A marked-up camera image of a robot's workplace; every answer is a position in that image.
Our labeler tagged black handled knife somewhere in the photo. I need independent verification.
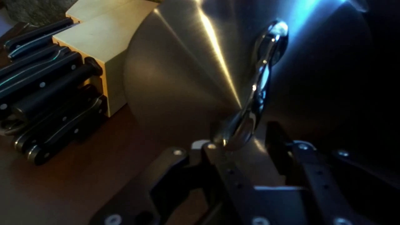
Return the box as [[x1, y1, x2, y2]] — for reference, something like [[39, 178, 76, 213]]
[[11, 85, 106, 152], [1, 16, 78, 51], [0, 43, 73, 81], [0, 56, 104, 122], [25, 103, 109, 166]]

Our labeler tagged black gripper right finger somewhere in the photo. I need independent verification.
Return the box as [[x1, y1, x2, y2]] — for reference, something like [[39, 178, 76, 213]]
[[264, 120, 400, 225]]

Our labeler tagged round metal lid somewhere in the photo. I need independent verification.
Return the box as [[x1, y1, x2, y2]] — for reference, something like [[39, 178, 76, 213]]
[[121, 0, 379, 147]]

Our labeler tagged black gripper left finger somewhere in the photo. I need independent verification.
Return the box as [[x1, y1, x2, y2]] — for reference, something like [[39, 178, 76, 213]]
[[89, 137, 268, 225]]

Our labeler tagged light wooden knife block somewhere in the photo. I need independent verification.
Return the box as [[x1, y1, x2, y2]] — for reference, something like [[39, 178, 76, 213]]
[[53, 0, 165, 118]]

